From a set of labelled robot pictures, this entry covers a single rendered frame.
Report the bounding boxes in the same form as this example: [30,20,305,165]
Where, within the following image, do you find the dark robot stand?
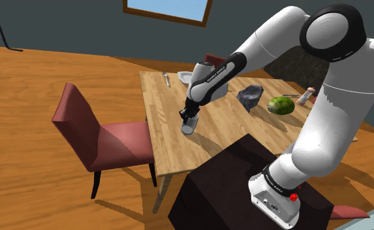
[168,133,334,230]

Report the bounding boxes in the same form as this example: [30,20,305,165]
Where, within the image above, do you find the dark armchair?
[262,45,331,96]

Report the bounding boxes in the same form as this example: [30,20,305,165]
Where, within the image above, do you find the red chair with black legs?
[329,205,371,221]
[204,53,228,69]
[51,82,158,200]

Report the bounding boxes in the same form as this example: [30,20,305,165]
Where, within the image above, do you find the white plate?
[177,71,194,85]

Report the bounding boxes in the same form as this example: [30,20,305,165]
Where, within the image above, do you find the grey cup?
[180,114,200,136]

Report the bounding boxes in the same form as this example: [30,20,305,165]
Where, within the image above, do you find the dark grey rock-shaped object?
[236,84,265,114]

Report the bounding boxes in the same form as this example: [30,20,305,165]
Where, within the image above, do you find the wooden dining table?
[138,71,359,215]

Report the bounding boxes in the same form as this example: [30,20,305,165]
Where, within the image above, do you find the pale shaker with brown cap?
[296,87,317,107]

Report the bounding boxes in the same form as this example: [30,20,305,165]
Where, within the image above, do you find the green watermelon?
[267,96,296,116]

